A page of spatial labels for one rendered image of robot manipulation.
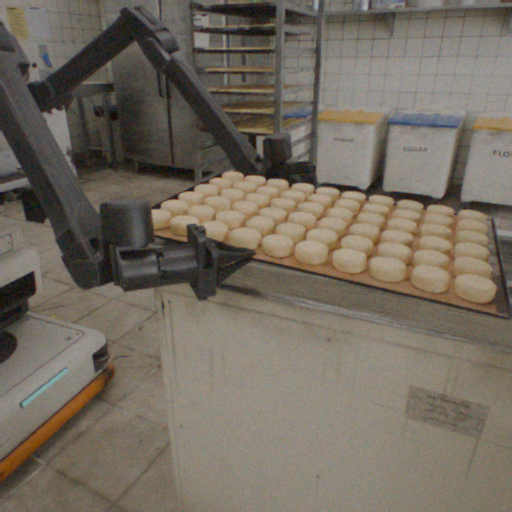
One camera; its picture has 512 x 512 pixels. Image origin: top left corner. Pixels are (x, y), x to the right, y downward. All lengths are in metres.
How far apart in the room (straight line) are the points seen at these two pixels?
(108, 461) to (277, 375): 0.96
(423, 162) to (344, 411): 3.37
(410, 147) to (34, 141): 3.55
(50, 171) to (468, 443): 0.74
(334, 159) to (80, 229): 3.67
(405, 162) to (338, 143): 0.61
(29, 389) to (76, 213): 0.98
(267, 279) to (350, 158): 3.49
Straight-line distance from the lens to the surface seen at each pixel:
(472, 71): 4.59
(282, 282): 0.72
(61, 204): 0.69
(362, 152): 4.14
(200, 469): 1.09
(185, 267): 0.63
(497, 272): 0.77
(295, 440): 0.90
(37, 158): 0.72
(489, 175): 4.02
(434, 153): 4.01
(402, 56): 4.67
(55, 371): 1.63
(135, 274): 0.62
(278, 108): 2.14
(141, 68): 4.91
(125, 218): 0.60
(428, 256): 0.71
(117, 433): 1.73
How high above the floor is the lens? 1.20
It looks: 25 degrees down
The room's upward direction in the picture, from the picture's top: straight up
